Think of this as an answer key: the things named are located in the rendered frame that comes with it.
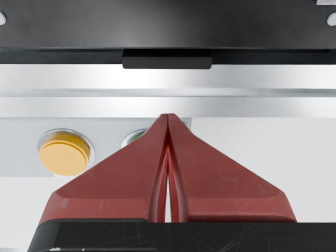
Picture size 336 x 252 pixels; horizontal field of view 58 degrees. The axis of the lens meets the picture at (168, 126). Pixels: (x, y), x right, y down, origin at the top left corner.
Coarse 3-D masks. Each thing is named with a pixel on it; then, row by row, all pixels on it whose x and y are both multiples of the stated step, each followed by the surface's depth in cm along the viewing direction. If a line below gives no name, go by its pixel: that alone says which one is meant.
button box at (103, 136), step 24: (0, 120) 24; (24, 120) 24; (48, 120) 24; (72, 120) 24; (96, 120) 24; (120, 120) 24; (144, 120) 24; (0, 144) 25; (24, 144) 25; (96, 144) 25; (120, 144) 25; (0, 168) 27; (24, 168) 27
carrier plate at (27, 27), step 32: (0, 0) 18; (32, 0) 18; (64, 0) 18; (96, 0) 18; (128, 0) 18; (160, 0) 18; (192, 0) 18; (224, 0) 18; (256, 0) 18; (288, 0) 18; (0, 32) 19; (32, 32) 19; (64, 32) 19; (96, 32) 19; (128, 32) 19; (160, 32) 19; (192, 32) 19; (224, 32) 19; (256, 32) 19; (288, 32) 19; (320, 32) 19
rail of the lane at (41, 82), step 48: (0, 48) 23; (48, 48) 23; (96, 48) 23; (144, 48) 21; (192, 48) 21; (0, 96) 23; (48, 96) 23; (96, 96) 23; (144, 96) 23; (192, 96) 23; (240, 96) 23; (288, 96) 23
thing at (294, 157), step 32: (192, 128) 37; (224, 128) 37; (256, 128) 37; (288, 128) 37; (320, 128) 37; (256, 160) 40; (288, 160) 40; (320, 160) 41; (0, 192) 44; (32, 192) 44; (288, 192) 44; (320, 192) 44; (0, 224) 49; (32, 224) 49
